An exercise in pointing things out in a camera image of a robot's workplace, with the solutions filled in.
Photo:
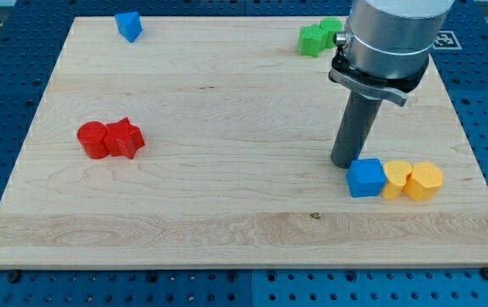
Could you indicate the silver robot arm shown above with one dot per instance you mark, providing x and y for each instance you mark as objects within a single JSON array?
[{"x": 383, "y": 50}]

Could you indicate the blue triangle block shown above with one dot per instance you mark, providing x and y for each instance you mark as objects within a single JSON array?
[{"x": 129, "y": 25}]

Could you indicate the wooden board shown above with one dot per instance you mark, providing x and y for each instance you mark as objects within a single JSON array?
[{"x": 236, "y": 169}]

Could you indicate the red star block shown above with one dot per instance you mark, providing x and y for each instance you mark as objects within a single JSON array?
[{"x": 123, "y": 138}]

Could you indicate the blue cube block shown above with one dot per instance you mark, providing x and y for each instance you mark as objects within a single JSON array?
[{"x": 365, "y": 177}]

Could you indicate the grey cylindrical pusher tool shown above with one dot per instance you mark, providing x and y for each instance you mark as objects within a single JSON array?
[{"x": 357, "y": 120}]

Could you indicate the green star block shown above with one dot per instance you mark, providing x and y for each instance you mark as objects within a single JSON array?
[{"x": 312, "y": 40}]

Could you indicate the yellow heart block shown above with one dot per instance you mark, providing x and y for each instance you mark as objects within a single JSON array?
[{"x": 396, "y": 172}]

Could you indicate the red cylinder block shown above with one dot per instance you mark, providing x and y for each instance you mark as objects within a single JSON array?
[{"x": 91, "y": 136}]

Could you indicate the green cylinder block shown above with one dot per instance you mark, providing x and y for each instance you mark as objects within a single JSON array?
[{"x": 330, "y": 25}]

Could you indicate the yellow hexagon block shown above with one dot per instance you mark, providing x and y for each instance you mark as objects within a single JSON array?
[{"x": 424, "y": 181}]

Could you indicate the fiducial marker tag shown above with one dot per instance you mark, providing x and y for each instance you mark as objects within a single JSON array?
[{"x": 446, "y": 40}]

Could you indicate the black bolt left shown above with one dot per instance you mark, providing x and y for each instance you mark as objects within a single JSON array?
[{"x": 14, "y": 276}]

